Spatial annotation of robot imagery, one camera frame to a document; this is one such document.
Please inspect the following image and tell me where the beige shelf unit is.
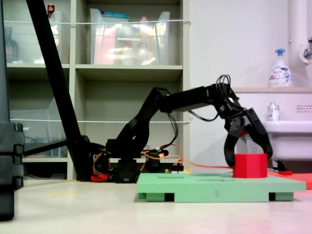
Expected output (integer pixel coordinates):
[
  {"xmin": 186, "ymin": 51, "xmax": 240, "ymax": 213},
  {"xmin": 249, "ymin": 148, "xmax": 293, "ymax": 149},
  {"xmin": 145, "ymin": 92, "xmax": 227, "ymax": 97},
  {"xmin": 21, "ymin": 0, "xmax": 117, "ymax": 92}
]
[{"xmin": 2, "ymin": 0, "xmax": 191, "ymax": 181}]

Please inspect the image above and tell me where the chrome faucet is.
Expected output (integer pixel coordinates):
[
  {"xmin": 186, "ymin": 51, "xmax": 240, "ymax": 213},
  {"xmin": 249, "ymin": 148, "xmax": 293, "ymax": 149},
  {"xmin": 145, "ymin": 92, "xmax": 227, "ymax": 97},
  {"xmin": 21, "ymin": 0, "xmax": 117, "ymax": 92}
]
[{"xmin": 299, "ymin": 37, "xmax": 312, "ymax": 64}]

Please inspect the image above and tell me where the clear slanted storage bin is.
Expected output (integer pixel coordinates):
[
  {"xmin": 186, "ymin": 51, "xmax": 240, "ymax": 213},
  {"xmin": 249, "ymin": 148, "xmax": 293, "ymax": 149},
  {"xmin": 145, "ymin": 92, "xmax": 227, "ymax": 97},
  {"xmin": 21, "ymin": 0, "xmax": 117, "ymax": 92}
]
[{"xmin": 9, "ymin": 97, "xmax": 69, "ymax": 159}]

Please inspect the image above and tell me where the dark bottle with red label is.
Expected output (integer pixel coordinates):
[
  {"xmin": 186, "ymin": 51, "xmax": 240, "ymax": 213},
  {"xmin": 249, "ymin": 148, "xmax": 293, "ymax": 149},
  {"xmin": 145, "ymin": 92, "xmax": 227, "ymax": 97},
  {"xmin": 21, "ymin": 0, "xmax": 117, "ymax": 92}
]
[{"xmin": 4, "ymin": 26, "xmax": 20, "ymax": 63}]

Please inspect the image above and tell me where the white blue pump soap bottle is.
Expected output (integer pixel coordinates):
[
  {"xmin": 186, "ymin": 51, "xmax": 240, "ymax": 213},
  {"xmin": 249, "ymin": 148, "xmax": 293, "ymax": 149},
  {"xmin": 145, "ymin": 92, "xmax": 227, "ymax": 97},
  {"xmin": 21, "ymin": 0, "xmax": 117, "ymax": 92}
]
[{"xmin": 269, "ymin": 48, "xmax": 293, "ymax": 87}]

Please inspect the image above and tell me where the large orange flat block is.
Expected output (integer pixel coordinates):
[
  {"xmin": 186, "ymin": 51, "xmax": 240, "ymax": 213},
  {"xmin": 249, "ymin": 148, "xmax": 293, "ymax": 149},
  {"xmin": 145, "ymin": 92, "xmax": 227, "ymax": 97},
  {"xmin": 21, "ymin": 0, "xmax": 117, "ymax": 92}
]
[{"xmin": 267, "ymin": 171, "xmax": 312, "ymax": 190}]

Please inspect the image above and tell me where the green shape sorting board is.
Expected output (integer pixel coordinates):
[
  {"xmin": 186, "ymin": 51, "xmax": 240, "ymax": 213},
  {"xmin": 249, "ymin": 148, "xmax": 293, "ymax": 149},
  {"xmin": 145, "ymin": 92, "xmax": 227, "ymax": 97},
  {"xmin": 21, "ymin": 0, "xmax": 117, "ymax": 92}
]
[{"xmin": 136, "ymin": 172, "xmax": 307, "ymax": 203}]

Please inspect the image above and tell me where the circuit board with connectors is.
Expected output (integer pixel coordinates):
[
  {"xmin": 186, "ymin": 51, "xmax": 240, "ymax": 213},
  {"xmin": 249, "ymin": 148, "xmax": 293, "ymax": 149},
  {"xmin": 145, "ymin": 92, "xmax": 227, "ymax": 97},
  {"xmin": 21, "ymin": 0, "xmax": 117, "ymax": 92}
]
[{"xmin": 163, "ymin": 162, "xmax": 191, "ymax": 175}]

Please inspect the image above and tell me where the large clear storage bin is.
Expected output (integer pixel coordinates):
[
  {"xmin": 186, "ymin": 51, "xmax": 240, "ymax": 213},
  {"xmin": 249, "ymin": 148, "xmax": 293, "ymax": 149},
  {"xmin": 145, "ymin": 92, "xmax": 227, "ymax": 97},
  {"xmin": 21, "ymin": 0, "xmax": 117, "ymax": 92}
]
[{"xmin": 89, "ymin": 8, "xmax": 171, "ymax": 66}]

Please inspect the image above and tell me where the orange looped wire pair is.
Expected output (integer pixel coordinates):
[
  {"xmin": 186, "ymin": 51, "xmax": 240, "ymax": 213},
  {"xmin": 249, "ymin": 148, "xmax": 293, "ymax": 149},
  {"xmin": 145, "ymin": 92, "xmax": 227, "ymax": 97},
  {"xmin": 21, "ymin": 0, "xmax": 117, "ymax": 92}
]
[{"xmin": 141, "ymin": 143, "xmax": 234, "ymax": 174}]

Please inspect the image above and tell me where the small silver-capped bottle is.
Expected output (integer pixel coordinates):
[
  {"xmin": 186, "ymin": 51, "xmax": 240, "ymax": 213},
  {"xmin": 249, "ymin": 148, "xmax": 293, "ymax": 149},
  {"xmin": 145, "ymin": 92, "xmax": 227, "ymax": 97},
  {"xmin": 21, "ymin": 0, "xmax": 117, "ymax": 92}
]
[{"xmin": 266, "ymin": 101, "xmax": 280, "ymax": 122}]

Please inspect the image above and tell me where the notched black stack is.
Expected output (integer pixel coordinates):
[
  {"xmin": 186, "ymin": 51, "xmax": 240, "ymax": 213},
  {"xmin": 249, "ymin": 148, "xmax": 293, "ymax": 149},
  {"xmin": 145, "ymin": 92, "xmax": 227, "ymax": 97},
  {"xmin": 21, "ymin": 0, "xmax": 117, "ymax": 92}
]
[{"xmin": 0, "ymin": 121, "xmax": 25, "ymax": 222}]

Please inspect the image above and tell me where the pink-capped yellow-label bottle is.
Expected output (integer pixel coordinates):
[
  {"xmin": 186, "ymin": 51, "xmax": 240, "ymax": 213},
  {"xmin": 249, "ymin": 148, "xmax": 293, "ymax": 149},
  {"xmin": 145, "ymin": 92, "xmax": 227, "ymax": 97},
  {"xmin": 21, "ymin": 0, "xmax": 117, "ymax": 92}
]
[{"xmin": 136, "ymin": 16, "xmax": 153, "ymax": 63}]

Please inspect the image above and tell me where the black tripod leg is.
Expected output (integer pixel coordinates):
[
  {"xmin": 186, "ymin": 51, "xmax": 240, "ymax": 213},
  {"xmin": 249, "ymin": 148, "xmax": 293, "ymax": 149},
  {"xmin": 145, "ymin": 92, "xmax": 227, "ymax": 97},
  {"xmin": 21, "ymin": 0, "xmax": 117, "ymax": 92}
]
[
  {"xmin": 25, "ymin": 0, "xmax": 95, "ymax": 182},
  {"xmin": 0, "ymin": 0, "xmax": 11, "ymax": 124}
]

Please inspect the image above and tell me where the teal-topped clear pouch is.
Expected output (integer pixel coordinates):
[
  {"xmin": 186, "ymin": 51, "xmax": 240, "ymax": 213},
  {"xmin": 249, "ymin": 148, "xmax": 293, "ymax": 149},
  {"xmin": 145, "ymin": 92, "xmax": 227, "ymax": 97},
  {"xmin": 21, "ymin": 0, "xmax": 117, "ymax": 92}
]
[{"xmin": 101, "ymin": 11, "xmax": 130, "ymax": 24}]

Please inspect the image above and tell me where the white sink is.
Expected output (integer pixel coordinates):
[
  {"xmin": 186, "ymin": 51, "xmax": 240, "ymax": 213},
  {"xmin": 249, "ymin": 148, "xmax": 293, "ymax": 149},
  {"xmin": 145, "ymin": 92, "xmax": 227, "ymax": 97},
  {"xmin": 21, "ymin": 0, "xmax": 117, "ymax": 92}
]
[{"xmin": 235, "ymin": 120, "xmax": 312, "ymax": 161}]

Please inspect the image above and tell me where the black sink bracket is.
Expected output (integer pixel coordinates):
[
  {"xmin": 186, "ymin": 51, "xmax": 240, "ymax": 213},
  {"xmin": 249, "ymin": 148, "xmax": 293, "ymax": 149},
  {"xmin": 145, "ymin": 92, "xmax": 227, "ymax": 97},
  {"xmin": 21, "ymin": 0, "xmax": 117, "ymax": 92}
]
[{"xmin": 272, "ymin": 159, "xmax": 289, "ymax": 172}]

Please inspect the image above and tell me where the red octagonal pillar block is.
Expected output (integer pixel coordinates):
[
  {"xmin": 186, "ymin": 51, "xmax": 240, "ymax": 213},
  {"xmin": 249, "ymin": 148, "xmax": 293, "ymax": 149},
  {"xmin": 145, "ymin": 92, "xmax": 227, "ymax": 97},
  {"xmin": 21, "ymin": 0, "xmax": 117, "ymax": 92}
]
[{"xmin": 233, "ymin": 153, "xmax": 268, "ymax": 178}]

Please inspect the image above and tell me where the white shelf guard wire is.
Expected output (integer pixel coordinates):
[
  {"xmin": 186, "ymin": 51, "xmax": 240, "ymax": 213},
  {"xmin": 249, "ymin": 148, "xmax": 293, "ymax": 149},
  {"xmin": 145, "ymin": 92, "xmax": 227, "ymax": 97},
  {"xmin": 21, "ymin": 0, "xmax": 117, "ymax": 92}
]
[
  {"xmin": 9, "ymin": 117, "xmax": 194, "ymax": 124},
  {"xmin": 3, "ymin": 19, "xmax": 192, "ymax": 26}
]

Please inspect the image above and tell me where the thin black slack wire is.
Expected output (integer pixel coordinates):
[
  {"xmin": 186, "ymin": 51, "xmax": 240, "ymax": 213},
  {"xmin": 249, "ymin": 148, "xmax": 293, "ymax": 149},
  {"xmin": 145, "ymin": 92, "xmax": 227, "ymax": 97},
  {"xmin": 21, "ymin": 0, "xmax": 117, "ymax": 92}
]
[{"xmin": 189, "ymin": 110, "xmax": 219, "ymax": 122}]

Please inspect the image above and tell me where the black looped gripper wire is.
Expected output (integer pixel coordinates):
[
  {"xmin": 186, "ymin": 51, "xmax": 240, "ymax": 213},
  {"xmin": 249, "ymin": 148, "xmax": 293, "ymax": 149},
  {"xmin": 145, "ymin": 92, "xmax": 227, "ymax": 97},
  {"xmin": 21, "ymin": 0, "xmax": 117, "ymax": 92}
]
[{"xmin": 215, "ymin": 74, "xmax": 232, "ymax": 98}]

